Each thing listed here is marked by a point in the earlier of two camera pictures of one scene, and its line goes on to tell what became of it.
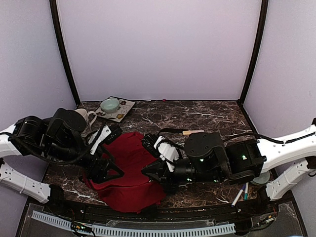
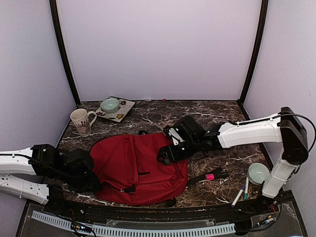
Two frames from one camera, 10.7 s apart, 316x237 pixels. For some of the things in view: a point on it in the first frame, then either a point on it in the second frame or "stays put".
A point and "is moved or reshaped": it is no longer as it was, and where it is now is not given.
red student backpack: x=133 y=191 is moved or reshaped
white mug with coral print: x=88 y=129 stays put
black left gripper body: x=56 y=151 -> x=78 y=182
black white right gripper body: x=170 y=186 -> x=190 y=148
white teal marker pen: x=246 y=195 stays put
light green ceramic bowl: x=110 y=105 stays put
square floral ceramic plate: x=124 y=106 stays put
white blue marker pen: x=239 y=194 stays put
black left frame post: x=56 y=21 stays put
